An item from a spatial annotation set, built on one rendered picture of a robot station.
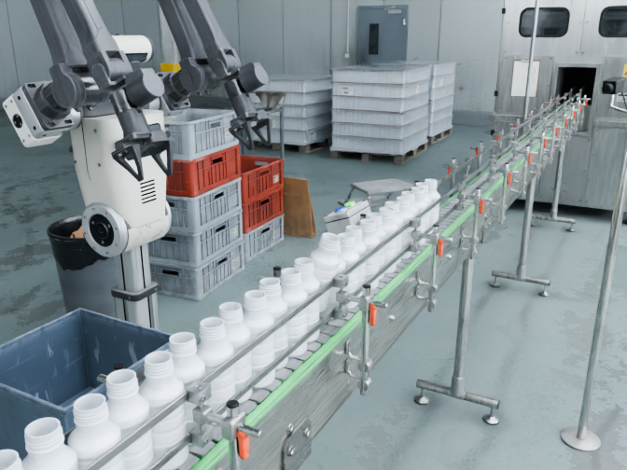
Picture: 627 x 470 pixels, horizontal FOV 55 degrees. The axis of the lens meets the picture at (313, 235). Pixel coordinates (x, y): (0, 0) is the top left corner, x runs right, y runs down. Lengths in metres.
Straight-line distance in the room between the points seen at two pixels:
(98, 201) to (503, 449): 1.82
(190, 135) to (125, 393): 2.83
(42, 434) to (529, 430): 2.29
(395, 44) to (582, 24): 6.61
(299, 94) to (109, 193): 6.84
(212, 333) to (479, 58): 10.79
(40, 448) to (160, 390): 0.18
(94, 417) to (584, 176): 5.35
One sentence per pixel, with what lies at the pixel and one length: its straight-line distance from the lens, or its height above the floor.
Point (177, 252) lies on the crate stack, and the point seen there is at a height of 0.31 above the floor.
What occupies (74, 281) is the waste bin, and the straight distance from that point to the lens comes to 3.26.
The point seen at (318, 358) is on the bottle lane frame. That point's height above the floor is 0.99.
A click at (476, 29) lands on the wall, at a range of 11.55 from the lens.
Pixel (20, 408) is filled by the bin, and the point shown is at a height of 0.91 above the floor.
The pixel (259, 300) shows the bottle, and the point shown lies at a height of 1.16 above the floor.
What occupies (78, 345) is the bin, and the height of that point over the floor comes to 0.86.
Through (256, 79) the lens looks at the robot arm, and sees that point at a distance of 1.72.
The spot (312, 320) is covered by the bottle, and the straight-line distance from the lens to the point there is 1.18.
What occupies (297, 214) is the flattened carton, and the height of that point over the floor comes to 0.19.
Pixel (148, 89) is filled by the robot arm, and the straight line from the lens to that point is 1.35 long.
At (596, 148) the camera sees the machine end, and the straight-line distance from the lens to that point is 5.78.
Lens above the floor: 1.58
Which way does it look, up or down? 18 degrees down
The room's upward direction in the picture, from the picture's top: straight up
